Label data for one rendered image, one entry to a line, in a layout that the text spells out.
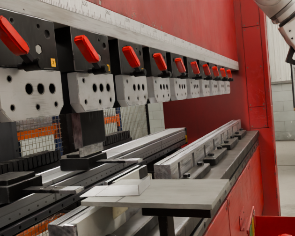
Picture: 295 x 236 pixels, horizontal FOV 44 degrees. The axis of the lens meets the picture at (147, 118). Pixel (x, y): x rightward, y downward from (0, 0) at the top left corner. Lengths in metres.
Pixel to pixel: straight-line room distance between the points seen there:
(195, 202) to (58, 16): 0.41
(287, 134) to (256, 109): 5.54
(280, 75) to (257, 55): 5.48
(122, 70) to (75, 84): 0.21
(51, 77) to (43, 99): 0.05
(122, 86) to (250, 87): 2.05
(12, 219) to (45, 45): 0.49
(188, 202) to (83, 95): 0.28
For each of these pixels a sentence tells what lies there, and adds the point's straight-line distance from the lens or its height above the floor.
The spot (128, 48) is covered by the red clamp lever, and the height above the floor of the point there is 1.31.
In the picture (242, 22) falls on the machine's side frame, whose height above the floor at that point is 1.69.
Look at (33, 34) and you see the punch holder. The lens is 0.63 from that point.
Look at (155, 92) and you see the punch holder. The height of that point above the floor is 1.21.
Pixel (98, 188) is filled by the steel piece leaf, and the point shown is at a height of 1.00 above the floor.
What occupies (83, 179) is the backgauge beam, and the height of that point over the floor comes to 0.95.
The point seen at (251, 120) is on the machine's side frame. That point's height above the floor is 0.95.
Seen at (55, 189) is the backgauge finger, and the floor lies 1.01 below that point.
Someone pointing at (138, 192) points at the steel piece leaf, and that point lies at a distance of 0.73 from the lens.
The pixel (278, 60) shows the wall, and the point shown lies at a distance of 8.34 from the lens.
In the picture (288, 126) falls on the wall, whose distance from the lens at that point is 8.35.
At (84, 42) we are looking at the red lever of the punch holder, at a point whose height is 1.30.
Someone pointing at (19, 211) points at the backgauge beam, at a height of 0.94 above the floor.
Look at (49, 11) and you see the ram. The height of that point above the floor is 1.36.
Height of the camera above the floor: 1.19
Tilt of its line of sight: 3 degrees down
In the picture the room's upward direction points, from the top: 5 degrees counter-clockwise
